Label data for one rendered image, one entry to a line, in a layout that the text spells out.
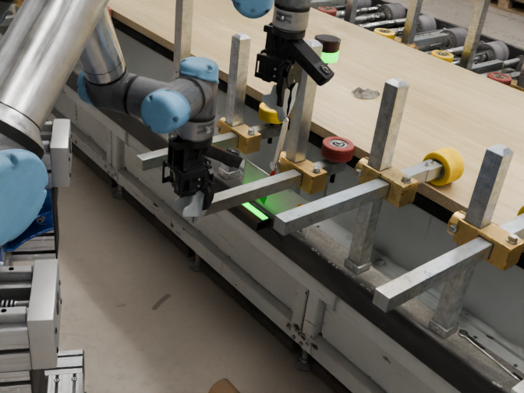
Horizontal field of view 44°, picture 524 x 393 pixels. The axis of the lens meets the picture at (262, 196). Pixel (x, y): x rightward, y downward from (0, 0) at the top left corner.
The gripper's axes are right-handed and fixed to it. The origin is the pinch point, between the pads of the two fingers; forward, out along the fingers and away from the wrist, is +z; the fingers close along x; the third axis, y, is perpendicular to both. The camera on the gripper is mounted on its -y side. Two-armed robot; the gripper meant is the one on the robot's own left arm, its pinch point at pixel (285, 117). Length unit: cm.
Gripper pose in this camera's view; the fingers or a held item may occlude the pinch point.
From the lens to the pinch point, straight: 148.5
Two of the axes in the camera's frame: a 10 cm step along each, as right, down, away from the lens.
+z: -1.1, 8.5, 5.2
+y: -8.6, -3.5, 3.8
